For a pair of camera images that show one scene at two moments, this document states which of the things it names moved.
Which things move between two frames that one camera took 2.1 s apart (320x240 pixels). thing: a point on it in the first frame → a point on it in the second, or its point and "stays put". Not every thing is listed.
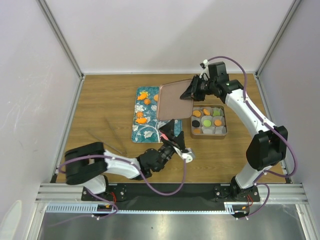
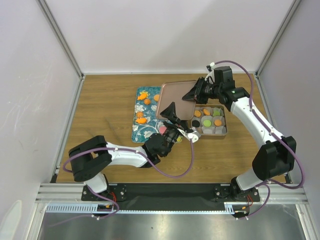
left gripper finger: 168,129 → 170,112
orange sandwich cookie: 196,113 stays put
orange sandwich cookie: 206,112 stays put
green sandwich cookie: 207,123 stays put
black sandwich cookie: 195,123 stays put
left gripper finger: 180,140 → 184,123
